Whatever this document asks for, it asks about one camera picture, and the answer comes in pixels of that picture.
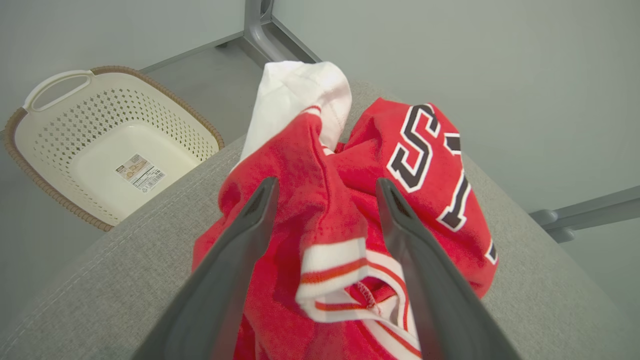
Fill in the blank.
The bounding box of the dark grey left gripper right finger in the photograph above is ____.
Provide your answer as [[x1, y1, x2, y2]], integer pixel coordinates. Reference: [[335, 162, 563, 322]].
[[376, 177, 521, 360]]

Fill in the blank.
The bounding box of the paper barcode label sticker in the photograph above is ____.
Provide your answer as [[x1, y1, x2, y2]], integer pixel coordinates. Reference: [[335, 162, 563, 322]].
[[116, 153, 166, 193]]

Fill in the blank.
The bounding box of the red jersey with white sleeves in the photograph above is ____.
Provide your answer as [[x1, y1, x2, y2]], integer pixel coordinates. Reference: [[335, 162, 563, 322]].
[[192, 61, 499, 360]]

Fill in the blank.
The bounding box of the grey metal floor rail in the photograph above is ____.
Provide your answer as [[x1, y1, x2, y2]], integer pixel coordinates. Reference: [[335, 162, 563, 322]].
[[139, 31, 246, 75]]

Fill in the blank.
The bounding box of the cream perforated plastic laundry basket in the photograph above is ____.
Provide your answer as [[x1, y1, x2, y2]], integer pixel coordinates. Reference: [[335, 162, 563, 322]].
[[4, 65, 225, 232]]

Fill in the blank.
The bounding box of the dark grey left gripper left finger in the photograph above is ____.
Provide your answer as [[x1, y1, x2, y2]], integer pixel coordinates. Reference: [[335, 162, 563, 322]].
[[132, 176, 280, 360]]

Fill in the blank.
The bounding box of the grey metal corner partition post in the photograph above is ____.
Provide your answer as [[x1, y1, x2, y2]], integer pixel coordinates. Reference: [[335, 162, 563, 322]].
[[243, 0, 322, 68]]

